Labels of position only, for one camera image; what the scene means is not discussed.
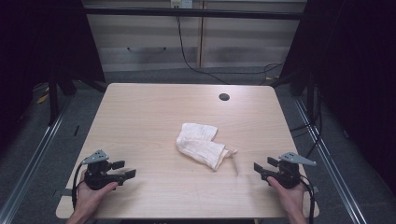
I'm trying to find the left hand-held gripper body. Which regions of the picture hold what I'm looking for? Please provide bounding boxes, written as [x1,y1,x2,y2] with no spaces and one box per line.
[81,148,125,191]

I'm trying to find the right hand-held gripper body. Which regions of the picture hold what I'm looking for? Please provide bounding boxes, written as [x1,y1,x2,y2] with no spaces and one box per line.
[261,151,318,189]

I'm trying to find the white towel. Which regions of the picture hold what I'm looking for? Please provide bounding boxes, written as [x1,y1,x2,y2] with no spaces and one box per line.
[176,122,239,176]

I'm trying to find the person's left hand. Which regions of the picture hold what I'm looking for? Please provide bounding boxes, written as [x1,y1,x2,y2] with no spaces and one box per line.
[74,171,120,217]

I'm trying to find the person's right hand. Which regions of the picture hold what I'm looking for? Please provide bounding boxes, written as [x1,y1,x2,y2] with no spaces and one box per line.
[267,175,308,217]

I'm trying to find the black metal stand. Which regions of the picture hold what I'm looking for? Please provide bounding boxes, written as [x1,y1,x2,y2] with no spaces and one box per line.
[48,78,61,127]

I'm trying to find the yellow floor tape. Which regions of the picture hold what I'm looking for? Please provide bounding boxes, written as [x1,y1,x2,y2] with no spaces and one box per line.
[35,87,50,105]

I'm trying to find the black curtain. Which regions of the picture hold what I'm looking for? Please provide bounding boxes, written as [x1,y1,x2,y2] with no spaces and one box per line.
[0,0,106,153]
[270,0,396,195]

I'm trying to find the light wooden cabinet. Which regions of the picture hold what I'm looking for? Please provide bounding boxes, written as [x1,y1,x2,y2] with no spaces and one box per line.
[81,0,308,74]

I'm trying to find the black horizontal bar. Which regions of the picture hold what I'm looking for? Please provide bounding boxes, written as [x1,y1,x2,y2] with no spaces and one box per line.
[83,7,305,21]

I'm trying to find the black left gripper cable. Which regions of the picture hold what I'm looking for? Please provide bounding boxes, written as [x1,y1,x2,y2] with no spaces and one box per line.
[71,158,92,210]

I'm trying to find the metal floor rail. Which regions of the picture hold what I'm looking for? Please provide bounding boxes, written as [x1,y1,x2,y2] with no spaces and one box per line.
[0,99,74,224]
[293,96,369,224]

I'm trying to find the black floor cables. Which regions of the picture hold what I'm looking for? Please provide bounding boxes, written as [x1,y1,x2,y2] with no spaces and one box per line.
[289,83,324,161]

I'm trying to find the dark cabinet handle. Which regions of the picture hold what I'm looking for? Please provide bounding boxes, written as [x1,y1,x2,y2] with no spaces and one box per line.
[126,46,168,53]

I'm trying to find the long black wall cable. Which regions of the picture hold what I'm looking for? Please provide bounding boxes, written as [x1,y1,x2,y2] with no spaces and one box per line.
[176,15,285,86]

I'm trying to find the white wall socket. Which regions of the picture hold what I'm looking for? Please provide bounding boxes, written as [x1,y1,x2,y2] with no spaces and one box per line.
[169,0,194,9]

